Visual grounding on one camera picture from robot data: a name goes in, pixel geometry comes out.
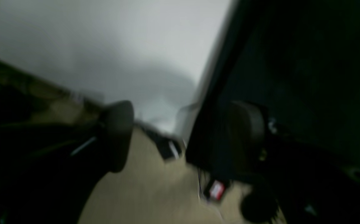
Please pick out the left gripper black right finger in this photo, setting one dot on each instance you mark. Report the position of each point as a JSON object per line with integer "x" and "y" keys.
{"x": 246, "y": 125}

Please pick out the black T-shirt with print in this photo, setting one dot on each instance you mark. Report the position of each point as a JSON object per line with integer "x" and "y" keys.
{"x": 300, "y": 59}

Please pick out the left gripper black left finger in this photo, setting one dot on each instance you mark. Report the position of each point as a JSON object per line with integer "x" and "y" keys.
{"x": 116, "y": 128}

